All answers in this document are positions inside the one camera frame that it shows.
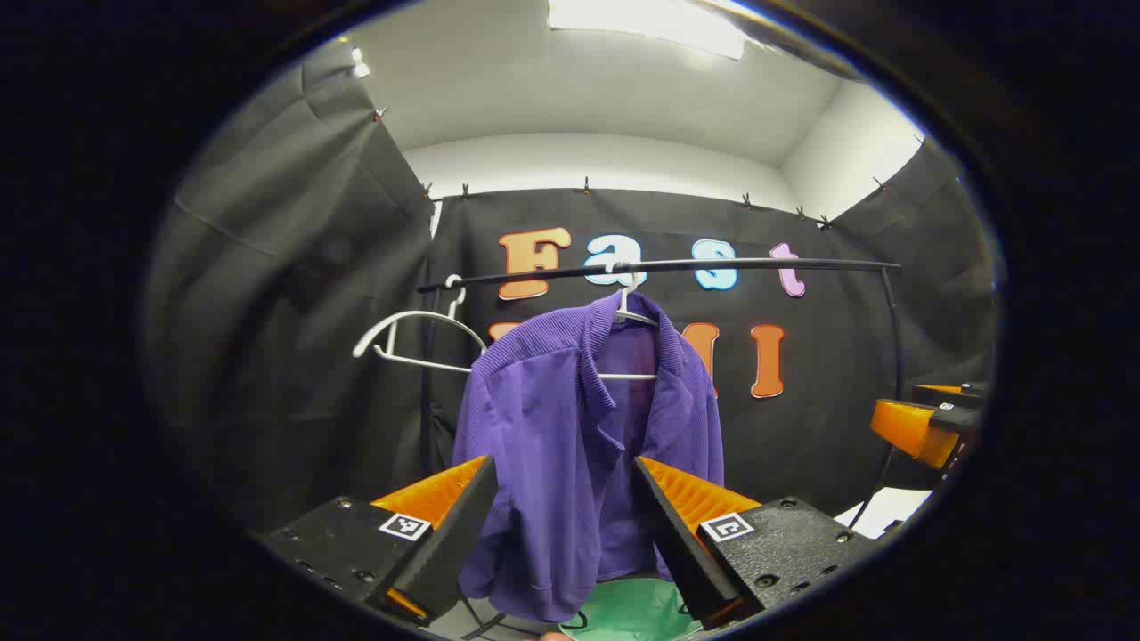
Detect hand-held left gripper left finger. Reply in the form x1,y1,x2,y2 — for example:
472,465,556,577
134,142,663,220
254,454,500,626

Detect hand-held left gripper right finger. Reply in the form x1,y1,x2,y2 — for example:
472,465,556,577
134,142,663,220
632,455,879,629

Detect black clothes rack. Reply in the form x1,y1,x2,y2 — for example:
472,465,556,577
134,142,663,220
417,256,905,486

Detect green laundry hamper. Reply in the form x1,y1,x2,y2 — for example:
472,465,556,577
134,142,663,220
559,577,706,641

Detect white hanger with label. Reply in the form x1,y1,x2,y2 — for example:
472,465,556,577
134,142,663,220
595,263,662,384

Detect white plastic hanger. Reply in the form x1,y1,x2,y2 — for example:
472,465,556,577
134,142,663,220
352,274,489,375

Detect purple corduroy shirt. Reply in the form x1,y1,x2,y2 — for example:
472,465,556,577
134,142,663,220
452,289,727,624

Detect large ceiling light panel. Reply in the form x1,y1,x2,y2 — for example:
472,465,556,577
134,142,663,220
547,0,749,61

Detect black cable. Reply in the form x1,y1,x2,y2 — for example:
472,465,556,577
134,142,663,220
848,445,895,532

